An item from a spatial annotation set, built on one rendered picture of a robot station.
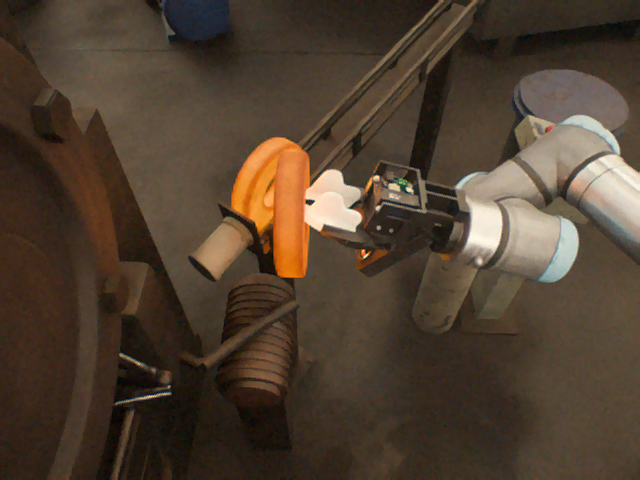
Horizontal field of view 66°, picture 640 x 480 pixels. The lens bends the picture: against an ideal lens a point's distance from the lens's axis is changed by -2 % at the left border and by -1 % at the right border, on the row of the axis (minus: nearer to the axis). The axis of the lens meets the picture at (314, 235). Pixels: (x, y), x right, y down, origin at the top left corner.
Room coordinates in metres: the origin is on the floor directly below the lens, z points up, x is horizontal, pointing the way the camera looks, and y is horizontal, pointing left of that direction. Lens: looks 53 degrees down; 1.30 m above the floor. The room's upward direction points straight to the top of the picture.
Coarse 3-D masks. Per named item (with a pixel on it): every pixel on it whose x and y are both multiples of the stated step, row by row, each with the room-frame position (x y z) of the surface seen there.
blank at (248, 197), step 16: (272, 144) 0.57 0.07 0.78; (288, 144) 0.58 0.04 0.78; (256, 160) 0.54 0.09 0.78; (272, 160) 0.55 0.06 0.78; (240, 176) 0.52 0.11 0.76; (256, 176) 0.52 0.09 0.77; (272, 176) 0.54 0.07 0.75; (240, 192) 0.51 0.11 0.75; (256, 192) 0.51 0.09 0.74; (272, 192) 0.57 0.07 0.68; (240, 208) 0.50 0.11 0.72; (256, 208) 0.51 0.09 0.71; (272, 208) 0.54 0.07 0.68; (256, 224) 0.50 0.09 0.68
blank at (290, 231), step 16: (288, 160) 0.42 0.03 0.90; (304, 160) 0.42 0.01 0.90; (288, 176) 0.39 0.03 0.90; (304, 176) 0.40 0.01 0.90; (288, 192) 0.37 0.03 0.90; (304, 192) 0.38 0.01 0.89; (288, 208) 0.35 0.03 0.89; (304, 208) 0.37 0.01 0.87; (288, 224) 0.34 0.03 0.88; (304, 224) 0.36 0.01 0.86; (288, 240) 0.33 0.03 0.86; (304, 240) 0.35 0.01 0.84; (288, 256) 0.32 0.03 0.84; (304, 256) 0.34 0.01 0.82; (288, 272) 0.32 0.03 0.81; (304, 272) 0.33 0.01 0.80
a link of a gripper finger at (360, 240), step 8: (328, 232) 0.37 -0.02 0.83; (336, 232) 0.36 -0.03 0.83; (344, 232) 0.36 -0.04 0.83; (352, 232) 0.36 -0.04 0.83; (360, 232) 0.37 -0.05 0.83; (336, 240) 0.36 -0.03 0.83; (344, 240) 0.36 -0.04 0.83; (352, 240) 0.35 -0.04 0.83; (360, 240) 0.35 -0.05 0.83; (368, 240) 0.36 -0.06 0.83; (352, 248) 0.35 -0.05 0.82; (360, 248) 0.35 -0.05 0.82; (368, 248) 0.35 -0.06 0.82; (376, 248) 0.35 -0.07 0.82
